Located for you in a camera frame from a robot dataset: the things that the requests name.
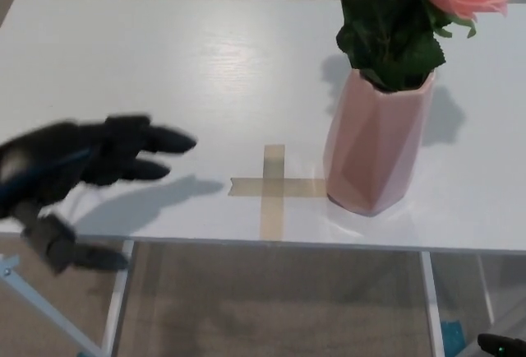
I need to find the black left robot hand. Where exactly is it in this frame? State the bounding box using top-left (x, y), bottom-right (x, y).
top-left (0, 114), bottom-right (198, 276)

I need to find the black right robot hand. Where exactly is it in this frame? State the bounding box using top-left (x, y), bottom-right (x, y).
top-left (477, 333), bottom-right (526, 357)

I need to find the pink artificial rose bouquet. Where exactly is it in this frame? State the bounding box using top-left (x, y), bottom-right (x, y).
top-left (310, 0), bottom-right (514, 91)

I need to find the pink faceted ceramic vase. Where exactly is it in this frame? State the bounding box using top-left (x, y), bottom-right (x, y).
top-left (323, 67), bottom-right (437, 216)

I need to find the teal floor tape piece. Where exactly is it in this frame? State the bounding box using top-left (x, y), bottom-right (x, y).
top-left (441, 319), bottom-right (468, 357)

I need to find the thin grey table leg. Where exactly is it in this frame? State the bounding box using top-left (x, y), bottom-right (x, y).
top-left (478, 253), bottom-right (496, 327)

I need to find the white table leg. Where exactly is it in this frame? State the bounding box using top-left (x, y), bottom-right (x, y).
top-left (100, 239), bottom-right (136, 357)
top-left (419, 251), bottom-right (445, 357)

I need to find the long tan masking tape strip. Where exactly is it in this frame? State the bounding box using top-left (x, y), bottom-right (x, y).
top-left (260, 144), bottom-right (286, 239)

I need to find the notched tan masking tape strip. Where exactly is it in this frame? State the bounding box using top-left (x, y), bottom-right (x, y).
top-left (229, 177), bottom-right (328, 197)

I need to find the light blue metal stand frame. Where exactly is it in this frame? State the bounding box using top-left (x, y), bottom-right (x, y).
top-left (0, 253), bottom-right (102, 357)

